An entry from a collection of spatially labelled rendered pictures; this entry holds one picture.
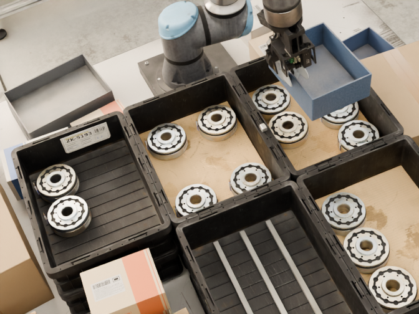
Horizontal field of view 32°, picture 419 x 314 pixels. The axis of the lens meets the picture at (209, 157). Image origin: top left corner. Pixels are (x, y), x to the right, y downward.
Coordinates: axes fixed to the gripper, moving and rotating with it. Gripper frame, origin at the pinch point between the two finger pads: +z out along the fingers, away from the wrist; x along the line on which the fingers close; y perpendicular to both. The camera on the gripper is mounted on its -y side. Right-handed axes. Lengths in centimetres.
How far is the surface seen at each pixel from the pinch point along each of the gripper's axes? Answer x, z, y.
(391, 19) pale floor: 95, 122, -107
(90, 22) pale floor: -29, 111, -179
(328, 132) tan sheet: 9.3, 30.5, -2.8
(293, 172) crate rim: -7.2, 18.9, 11.0
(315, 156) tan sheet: 2.4, 29.9, 2.5
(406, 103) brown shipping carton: 30.3, 29.4, 0.6
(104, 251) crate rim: -54, 15, 10
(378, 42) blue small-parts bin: 43, 42, -33
